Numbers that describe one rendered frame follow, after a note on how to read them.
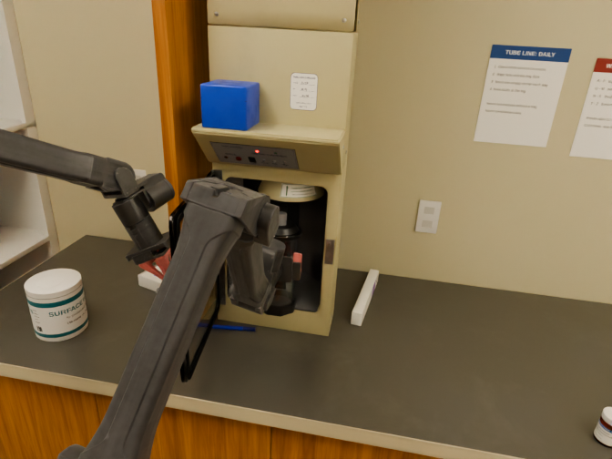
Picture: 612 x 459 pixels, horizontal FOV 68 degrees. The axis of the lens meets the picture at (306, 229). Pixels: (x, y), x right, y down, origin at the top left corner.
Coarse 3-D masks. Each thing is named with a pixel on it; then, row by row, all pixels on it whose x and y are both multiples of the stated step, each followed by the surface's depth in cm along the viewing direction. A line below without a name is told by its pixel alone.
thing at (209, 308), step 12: (180, 204) 88; (168, 228) 84; (180, 228) 88; (216, 288) 121; (216, 300) 122; (204, 312) 111; (204, 324) 111; (192, 348) 102; (192, 360) 103; (180, 372) 97
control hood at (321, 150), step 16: (192, 128) 97; (208, 128) 96; (256, 128) 99; (272, 128) 99; (288, 128) 100; (304, 128) 101; (320, 128) 102; (208, 144) 101; (240, 144) 99; (256, 144) 97; (272, 144) 96; (288, 144) 95; (304, 144) 94; (320, 144) 93; (336, 144) 93; (304, 160) 101; (320, 160) 99; (336, 160) 98
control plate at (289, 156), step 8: (216, 144) 100; (224, 144) 100; (232, 144) 99; (216, 152) 104; (224, 152) 103; (232, 152) 102; (240, 152) 102; (248, 152) 101; (256, 152) 101; (264, 152) 100; (272, 152) 99; (280, 152) 99; (288, 152) 98; (224, 160) 107; (232, 160) 106; (240, 160) 105; (248, 160) 105; (256, 160) 104; (280, 160) 102; (288, 160) 102; (296, 160) 101; (296, 168) 105
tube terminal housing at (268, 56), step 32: (224, 32) 99; (256, 32) 98; (288, 32) 97; (320, 32) 95; (224, 64) 102; (256, 64) 100; (288, 64) 99; (320, 64) 98; (352, 64) 101; (288, 96) 102; (320, 96) 101; (224, 320) 130; (256, 320) 128; (288, 320) 126; (320, 320) 124
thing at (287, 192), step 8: (264, 184) 117; (272, 184) 115; (280, 184) 114; (288, 184) 113; (296, 184) 113; (264, 192) 116; (272, 192) 114; (280, 192) 113; (288, 192) 113; (296, 192) 113; (304, 192) 114; (312, 192) 115; (320, 192) 118; (280, 200) 113; (288, 200) 113; (296, 200) 113; (304, 200) 114
